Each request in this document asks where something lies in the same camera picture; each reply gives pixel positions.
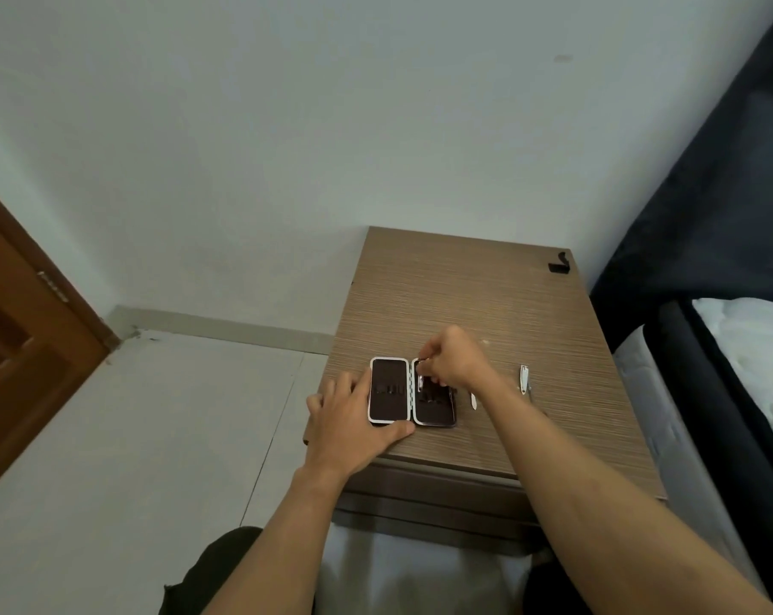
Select manicure kit case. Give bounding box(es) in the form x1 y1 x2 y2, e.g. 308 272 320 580
367 356 458 428

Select person's black trousers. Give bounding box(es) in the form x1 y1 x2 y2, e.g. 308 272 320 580
160 526 592 615

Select person's left forearm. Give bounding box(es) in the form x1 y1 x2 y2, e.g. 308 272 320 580
202 465 350 615

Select person's right forearm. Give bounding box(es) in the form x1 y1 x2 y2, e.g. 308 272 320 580
482 374 773 615

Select person's left hand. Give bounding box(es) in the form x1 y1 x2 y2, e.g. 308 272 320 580
305 368 417 482

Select wooden bedside table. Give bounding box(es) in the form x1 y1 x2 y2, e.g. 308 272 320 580
303 226 668 558

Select dark blue bed headboard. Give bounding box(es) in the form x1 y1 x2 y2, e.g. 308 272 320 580
589 0 773 353

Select dark blue bed frame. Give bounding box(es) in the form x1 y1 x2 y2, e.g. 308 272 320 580
614 301 773 615

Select brown wooden door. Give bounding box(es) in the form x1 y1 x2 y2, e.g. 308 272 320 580
0 174 121 504

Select person's right hand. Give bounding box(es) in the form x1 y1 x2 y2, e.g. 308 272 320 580
416 325 497 392

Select metal door hinge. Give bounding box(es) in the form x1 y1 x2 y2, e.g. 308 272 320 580
38 270 71 304

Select white mattress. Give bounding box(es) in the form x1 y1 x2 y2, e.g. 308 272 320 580
692 297 773 468

